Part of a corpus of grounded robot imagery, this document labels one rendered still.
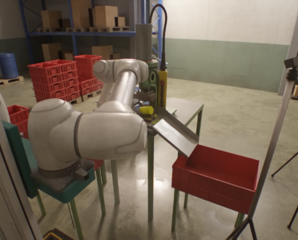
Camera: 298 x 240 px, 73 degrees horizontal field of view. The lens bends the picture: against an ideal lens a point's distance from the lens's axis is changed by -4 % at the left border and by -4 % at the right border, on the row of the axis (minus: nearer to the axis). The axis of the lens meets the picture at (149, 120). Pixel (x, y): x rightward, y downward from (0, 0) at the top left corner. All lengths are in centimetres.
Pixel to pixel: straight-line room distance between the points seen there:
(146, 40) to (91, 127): 101
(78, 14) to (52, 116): 722
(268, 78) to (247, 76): 58
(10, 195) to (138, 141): 47
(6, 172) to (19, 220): 21
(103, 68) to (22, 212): 77
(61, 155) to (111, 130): 19
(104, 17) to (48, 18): 264
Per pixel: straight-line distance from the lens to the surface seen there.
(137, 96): 168
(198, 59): 693
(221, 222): 233
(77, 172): 78
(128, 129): 65
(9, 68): 807
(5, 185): 83
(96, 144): 66
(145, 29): 155
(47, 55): 947
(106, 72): 121
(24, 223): 96
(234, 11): 667
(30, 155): 101
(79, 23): 784
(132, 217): 227
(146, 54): 157
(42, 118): 69
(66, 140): 69
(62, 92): 489
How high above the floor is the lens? 175
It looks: 25 degrees down
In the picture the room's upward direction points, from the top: straight up
